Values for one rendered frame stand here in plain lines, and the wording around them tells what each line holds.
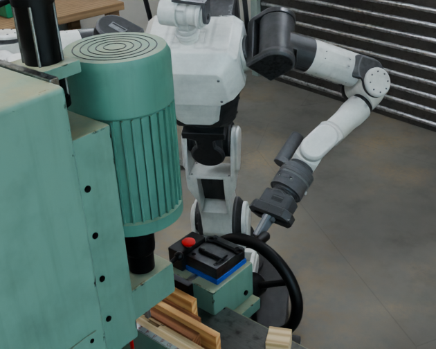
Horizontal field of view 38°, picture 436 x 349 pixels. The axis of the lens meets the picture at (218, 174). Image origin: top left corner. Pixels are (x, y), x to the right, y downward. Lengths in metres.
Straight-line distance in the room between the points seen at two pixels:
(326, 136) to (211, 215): 0.63
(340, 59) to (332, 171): 2.16
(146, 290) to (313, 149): 0.62
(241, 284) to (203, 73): 0.54
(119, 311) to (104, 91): 0.38
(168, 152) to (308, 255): 2.09
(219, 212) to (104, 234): 1.10
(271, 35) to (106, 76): 0.74
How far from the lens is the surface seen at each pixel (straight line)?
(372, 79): 1.72
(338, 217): 3.39
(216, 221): 2.15
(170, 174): 1.08
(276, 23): 1.66
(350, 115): 1.71
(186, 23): 1.60
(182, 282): 1.32
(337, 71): 1.71
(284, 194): 1.59
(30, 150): 0.85
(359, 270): 3.03
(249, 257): 2.54
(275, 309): 2.52
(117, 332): 1.16
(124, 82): 0.98
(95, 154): 0.97
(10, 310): 0.92
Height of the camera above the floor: 1.80
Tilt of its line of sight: 28 degrees down
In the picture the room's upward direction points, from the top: 3 degrees counter-clockwise
